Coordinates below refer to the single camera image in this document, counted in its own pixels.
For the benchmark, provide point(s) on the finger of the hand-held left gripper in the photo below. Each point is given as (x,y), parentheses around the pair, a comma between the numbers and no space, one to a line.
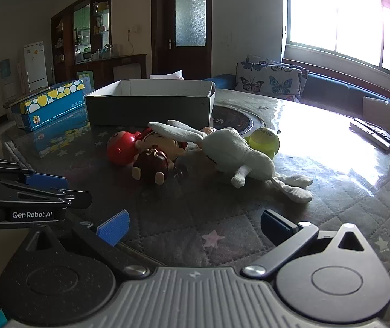
(78,200)
(44,180)

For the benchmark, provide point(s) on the white refrigerator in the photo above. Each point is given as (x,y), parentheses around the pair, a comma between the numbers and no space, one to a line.
(34,68)

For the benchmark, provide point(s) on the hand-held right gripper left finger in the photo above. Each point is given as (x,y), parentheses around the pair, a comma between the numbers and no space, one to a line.
(113,229)

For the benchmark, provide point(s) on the grey cardboard box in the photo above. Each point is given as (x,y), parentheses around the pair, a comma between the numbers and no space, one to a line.
(147,109)

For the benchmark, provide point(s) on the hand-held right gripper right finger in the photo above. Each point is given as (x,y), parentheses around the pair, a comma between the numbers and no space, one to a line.
(277,227)

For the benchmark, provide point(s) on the butterfly print cushion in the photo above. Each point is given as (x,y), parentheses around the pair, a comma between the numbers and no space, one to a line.
(263,82)

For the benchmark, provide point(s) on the green round toy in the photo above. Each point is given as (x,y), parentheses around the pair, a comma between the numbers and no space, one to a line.
(263,141)

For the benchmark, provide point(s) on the orange plush toy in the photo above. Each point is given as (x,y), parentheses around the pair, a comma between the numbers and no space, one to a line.
(208,130)

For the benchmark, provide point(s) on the dark wooden door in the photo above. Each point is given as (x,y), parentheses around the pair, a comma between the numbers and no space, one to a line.
(162,24)

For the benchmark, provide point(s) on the red round toy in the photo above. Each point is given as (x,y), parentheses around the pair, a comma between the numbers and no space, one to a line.
(119,148)

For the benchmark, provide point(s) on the wall switch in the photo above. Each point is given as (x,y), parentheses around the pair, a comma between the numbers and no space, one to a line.
(133,29)

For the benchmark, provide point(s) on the grey pillow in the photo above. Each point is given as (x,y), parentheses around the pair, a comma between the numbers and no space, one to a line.
(386,116)

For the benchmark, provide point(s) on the window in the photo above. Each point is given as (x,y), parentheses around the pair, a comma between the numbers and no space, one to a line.
(335,17)

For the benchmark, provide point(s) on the green white box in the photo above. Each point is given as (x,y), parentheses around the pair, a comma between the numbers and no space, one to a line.
(85,80)

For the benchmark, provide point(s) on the blue yellow dotted box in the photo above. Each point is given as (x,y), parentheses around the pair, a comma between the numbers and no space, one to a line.
(51,109)

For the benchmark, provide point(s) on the water dispenser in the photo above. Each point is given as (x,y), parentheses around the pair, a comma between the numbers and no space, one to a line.
(8,75)

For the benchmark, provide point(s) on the dark wooden cabinet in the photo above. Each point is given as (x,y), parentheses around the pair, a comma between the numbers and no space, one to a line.
(65,41)

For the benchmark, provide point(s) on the brown haired figurine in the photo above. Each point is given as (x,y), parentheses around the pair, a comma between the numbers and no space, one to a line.
(150,162)

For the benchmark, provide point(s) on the grey remote control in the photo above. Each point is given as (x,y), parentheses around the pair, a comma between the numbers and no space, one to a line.
(372,135)

